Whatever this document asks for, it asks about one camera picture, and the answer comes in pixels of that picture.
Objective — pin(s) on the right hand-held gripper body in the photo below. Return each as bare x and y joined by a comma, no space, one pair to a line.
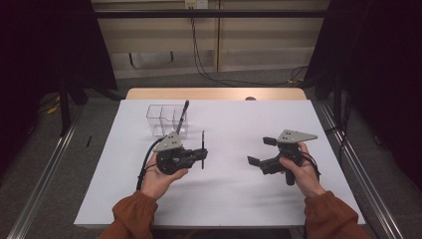
288,149

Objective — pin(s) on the thin black makeup brush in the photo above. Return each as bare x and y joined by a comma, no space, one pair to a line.
203,142

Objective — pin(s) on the white wall socket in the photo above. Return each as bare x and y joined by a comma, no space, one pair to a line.
196,4

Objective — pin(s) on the person's left hand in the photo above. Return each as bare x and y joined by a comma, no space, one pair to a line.
159,184

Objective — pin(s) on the clear plastic organizer box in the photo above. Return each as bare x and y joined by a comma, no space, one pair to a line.
162,119

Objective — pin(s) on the metal floor rail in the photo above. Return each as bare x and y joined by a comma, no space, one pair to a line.
368,172
43,179

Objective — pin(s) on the white table sheet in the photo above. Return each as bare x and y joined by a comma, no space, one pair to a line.
232,199

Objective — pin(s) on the black metal stand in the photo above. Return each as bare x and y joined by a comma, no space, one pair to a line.
337,106
64,109

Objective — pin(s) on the black horizontal bar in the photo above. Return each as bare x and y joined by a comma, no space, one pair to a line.
212,13

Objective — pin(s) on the person's right hand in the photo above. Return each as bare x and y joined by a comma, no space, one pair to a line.
305,176

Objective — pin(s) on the dark round table grommet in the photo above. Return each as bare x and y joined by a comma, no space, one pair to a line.
250,98

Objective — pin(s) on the black curtain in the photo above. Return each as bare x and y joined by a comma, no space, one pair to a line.
381,66
40,49

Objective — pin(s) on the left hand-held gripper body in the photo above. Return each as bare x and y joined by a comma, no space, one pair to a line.
170,156

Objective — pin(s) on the thick black makeup brush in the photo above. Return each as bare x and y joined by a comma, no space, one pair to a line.
183,114

